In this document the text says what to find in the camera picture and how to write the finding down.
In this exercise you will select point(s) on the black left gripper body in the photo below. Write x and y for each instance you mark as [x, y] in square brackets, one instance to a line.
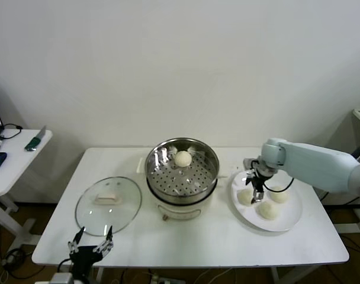
[82, 254]

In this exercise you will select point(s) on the white round plate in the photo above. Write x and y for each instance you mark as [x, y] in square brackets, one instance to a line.
[291, 216]

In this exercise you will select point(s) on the white side table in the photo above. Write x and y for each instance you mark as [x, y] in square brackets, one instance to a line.
[20, 165]

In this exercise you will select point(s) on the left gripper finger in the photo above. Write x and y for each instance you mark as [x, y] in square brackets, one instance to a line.
[105, 247]
[75, 242]

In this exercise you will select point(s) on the white metal floor frame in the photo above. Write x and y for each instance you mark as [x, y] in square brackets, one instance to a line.
[353, 228]

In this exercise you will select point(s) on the black power adapter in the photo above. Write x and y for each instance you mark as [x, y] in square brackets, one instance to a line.
[359, 151]

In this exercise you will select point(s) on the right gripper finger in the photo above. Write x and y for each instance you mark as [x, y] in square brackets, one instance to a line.
[249, 179]
[258, 196]

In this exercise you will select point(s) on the white floor plug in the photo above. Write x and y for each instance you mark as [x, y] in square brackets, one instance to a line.
[9, 259]

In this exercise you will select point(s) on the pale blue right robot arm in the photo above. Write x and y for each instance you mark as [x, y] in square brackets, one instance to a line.
[316, 164]

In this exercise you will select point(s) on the white steamed baozi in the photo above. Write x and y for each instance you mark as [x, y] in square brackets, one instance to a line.
[183, 158]
[279, 194]
[268, 210]
[245, 197]

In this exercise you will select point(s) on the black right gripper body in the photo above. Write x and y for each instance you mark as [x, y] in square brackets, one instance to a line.
[261, 174]

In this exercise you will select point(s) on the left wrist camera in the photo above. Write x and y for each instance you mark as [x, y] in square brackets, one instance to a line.
[61, 279]

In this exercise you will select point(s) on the stainless steel steamer basket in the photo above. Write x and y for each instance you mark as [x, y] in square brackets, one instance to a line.
[156, 154]

